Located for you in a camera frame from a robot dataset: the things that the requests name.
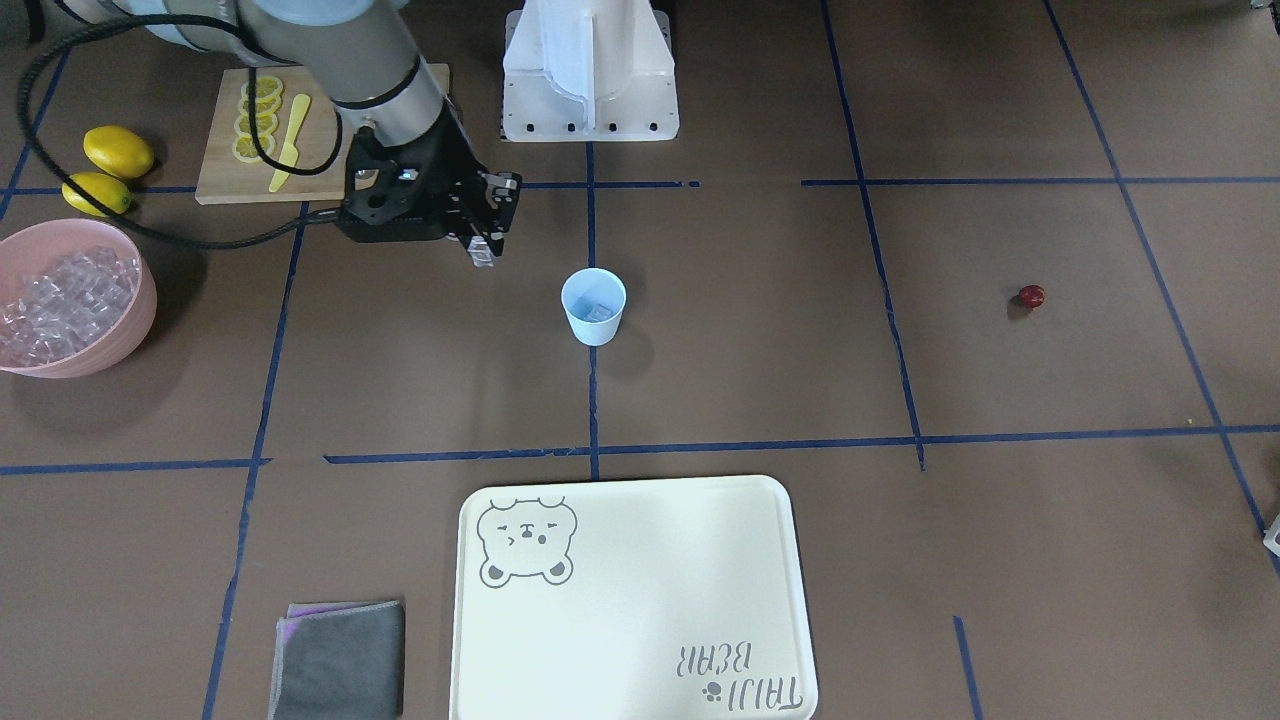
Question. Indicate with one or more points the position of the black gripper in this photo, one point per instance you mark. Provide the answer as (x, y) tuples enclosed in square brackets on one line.
[(447, 150)]

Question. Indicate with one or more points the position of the clear ice cube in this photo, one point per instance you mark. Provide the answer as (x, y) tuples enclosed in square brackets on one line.
[(600, 314)]

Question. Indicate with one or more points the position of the red strawberry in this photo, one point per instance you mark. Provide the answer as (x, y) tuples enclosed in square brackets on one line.
[(1032, 296)]

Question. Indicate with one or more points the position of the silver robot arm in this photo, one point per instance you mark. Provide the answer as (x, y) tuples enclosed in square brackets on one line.
[(361, 53)]

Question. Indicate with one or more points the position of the light blue plastic cup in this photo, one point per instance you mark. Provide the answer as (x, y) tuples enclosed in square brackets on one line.
[(593, 300)]

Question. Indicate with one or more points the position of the ice cubes pile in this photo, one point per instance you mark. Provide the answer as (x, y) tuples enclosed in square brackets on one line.
[(79, 299)]

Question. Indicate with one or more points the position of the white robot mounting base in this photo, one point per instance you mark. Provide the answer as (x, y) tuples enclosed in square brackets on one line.
[(589, 71)]

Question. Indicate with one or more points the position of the yellow plastic knife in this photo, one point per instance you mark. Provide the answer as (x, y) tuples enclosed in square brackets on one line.
[(289, 154)]

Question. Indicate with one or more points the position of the wooden cutting board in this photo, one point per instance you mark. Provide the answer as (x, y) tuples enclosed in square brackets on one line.
[(224, 179)]

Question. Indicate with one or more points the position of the lemon slice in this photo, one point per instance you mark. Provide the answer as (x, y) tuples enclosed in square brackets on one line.
[(251, 149), (265, 88)]

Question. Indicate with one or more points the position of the yellow lemon upper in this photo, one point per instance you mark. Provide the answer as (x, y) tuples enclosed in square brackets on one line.
[(118, 151)]

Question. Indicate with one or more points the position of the yellow lemon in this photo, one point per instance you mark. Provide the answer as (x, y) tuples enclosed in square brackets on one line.
[(97, 194), (118, 151)]

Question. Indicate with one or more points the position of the yellow lemon lower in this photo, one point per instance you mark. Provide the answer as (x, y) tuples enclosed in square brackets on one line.
[(97, 194)]

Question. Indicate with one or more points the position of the cream bear serving tray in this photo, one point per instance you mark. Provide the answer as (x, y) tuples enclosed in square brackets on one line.
[(632, 599)]

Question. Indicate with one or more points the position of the pink bowl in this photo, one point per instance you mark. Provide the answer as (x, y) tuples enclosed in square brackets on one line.
[(31, 252)]

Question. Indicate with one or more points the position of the grey folded cloth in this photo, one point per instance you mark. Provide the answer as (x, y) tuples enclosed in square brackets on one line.
[(338, 660)]

